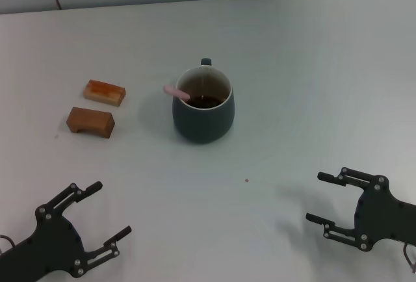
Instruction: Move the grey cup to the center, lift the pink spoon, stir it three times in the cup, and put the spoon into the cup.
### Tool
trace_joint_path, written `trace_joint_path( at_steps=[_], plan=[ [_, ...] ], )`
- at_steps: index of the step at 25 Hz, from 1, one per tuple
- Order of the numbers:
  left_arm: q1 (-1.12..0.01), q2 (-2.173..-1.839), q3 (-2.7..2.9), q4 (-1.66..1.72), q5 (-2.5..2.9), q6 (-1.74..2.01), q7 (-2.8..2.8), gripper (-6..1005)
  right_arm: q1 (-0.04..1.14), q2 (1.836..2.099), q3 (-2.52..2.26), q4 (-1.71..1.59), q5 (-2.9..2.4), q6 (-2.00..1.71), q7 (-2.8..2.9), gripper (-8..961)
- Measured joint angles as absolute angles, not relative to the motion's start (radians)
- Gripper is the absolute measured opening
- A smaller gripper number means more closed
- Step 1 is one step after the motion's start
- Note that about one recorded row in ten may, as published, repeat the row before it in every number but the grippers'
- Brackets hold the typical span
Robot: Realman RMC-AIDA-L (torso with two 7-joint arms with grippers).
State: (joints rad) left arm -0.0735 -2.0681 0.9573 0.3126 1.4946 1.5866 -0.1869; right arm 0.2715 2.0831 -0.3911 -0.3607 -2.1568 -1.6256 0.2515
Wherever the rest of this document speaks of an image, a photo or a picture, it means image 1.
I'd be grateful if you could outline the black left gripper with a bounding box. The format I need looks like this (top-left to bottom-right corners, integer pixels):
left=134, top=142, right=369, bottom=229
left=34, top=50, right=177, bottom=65
left=0, top=181, right=133, bottom=282

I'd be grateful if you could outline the dark grey ceramic mug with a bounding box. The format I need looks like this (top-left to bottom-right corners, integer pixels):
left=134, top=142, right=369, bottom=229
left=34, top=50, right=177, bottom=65
left=172, top=57, right=235, bottom=144

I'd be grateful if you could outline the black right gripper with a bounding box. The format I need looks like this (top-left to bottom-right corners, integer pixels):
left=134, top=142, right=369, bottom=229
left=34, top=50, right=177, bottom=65
left=305, top=166, right=416, bottom=251

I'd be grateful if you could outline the pink handled metal spoon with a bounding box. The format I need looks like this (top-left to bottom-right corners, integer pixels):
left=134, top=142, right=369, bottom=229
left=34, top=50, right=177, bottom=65
left=162, top=84, right=192, bottom=101

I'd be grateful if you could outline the wrist cable with metal plug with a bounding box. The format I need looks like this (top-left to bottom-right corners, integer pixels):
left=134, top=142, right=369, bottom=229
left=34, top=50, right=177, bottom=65
left=402, top=242, right=416, bottom=275
left=0, top=235, right=16, bottom=254

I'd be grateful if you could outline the light stained wooden block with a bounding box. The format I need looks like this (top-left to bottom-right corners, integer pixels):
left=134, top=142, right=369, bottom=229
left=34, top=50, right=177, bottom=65
left=83, top=79, right=127, bottom=107

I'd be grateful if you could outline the dark brown wooden block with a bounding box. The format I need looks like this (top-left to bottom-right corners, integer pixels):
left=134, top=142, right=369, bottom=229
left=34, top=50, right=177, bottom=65
left=66, top=107, right=116, bottom=139

